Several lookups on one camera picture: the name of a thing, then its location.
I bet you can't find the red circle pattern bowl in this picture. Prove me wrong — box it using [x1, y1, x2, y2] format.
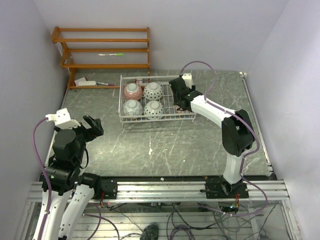
[143, 82, 164, 101]

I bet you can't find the blue wave pattern bowl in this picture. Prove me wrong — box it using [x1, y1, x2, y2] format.
[143, 100, 165, 120]

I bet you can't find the red swirl pattern bowl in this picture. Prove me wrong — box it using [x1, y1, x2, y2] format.
[122, 99, 144, 117]

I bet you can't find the pink floral pattern bowl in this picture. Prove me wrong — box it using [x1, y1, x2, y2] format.
[123, 83, 143, 101]

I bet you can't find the blue triangle pattern bowl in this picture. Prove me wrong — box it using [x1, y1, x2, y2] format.
[174, 105, 190, 114]

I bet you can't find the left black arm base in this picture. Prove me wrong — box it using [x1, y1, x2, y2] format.
[101, 179, 118, 200]

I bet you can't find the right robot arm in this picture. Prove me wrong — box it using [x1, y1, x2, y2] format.
[169, 75, 258, 198]

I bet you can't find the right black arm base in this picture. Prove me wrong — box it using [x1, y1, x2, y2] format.
[199, 181, 249, 199]

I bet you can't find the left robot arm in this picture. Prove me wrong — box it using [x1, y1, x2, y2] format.
[32, 112, 104, 240]

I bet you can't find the wooden shelf rack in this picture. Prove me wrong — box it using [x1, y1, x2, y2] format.
[51, 26, 151, 89]

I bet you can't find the white eraser block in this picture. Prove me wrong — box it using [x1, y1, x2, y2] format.
[74, 77, 97, 87]

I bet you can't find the pink white marker pen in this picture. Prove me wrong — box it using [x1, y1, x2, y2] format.
[96, 81, 115, 87]

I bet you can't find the small red white box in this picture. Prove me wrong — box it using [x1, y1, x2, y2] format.
[135, 78, 143, 84]

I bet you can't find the green white marker pen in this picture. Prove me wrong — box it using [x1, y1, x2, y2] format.
[98, 53, 124, 56]

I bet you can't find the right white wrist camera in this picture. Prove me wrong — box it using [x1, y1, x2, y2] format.
[181, 73, 193, 89]

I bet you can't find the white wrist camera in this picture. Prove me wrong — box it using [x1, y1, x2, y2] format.
[45, 108, 81, 130]
[181, 73, 193, 89]

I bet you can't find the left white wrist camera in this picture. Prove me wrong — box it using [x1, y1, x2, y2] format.
[45, 108, 81, 130]

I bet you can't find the white wire dish rack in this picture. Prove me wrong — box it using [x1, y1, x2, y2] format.
[118, 75, 196, 124]

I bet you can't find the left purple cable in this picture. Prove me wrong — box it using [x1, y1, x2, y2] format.
[32, 117, 55, 238]

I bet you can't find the aluminium rail frame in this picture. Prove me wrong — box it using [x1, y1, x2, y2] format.
[22, 176, 302, 240]

